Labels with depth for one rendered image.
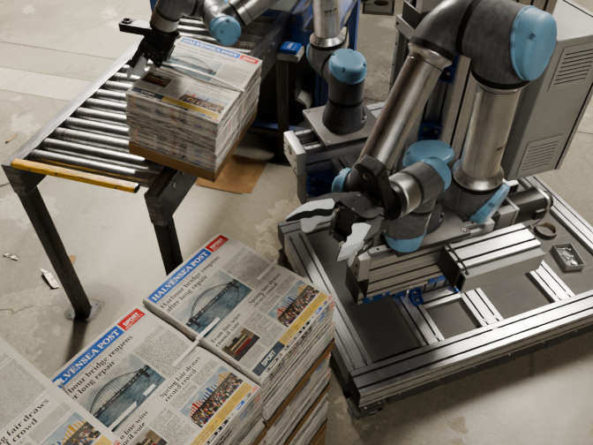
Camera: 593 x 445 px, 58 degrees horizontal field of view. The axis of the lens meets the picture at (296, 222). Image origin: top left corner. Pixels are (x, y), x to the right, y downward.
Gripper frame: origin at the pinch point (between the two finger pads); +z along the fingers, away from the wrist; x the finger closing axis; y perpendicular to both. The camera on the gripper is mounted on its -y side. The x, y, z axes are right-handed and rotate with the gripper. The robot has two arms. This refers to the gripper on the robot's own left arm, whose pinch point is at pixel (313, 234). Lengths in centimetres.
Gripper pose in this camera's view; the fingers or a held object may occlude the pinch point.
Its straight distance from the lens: 83.1
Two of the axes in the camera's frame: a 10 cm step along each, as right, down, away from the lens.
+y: -1.2, 7.6, 6.3
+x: -6.9, -5.2, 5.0
